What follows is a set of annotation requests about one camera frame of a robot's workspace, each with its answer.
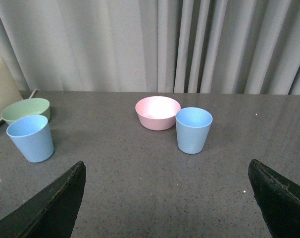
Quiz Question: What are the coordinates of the cream white toaster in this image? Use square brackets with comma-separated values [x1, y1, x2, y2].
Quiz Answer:
[0, 57, 23, 122]

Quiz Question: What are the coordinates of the pink bowl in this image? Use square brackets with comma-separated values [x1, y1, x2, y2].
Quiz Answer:
[135, 96, 181, 131]

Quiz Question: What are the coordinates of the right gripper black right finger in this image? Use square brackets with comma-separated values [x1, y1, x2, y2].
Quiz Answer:
[248, 159, 300, 238]

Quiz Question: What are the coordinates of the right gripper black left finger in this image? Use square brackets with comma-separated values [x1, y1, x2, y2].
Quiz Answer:
[0, 161, 86, 238]

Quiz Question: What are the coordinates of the light blue cup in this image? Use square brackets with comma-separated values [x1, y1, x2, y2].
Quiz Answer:
[175, 107, 213, 154]
[6, 115, 54, 163]

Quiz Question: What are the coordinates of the green bowl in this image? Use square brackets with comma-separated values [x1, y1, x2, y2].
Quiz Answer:
[1, 98, 50, 125]

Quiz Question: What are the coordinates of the grey pleated curtain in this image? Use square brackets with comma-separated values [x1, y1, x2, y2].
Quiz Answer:
[0, 0, 300, 95]

